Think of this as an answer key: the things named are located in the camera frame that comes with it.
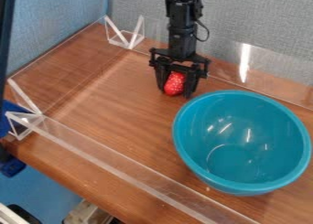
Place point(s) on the clear acrylic left barrier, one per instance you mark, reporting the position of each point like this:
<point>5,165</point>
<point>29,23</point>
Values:
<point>64,69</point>

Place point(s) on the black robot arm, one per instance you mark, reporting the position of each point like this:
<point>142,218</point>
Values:
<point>179,57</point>

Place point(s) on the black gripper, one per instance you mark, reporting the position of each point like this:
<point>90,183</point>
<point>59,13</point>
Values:
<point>194,67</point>

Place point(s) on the white black object below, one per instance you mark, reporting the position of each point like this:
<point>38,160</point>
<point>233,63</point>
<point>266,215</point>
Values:
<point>12,214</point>

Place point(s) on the grey box under table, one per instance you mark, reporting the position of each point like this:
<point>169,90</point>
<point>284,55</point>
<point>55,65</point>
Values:
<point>86,213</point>

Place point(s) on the clear acrylic front barrier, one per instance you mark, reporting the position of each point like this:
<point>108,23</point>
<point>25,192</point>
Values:
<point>122,186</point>

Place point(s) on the red strawberry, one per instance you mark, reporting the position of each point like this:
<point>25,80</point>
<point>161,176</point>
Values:
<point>173,86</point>

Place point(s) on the clear acrylic barrier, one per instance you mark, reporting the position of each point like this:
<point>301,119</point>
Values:
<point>260,70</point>
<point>64,69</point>
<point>122,186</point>

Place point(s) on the blue clamp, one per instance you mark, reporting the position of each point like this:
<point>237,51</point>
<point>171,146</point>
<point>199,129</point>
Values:
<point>11,165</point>

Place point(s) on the clear acrylic back barrier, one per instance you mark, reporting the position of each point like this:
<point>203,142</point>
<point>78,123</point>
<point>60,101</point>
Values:
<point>260,70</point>

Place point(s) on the dark blue frame post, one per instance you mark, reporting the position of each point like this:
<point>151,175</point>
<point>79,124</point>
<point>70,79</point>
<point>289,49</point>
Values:
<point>7,7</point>

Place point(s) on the blue plastic bowl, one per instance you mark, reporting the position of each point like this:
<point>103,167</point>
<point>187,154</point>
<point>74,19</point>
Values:
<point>242,142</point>

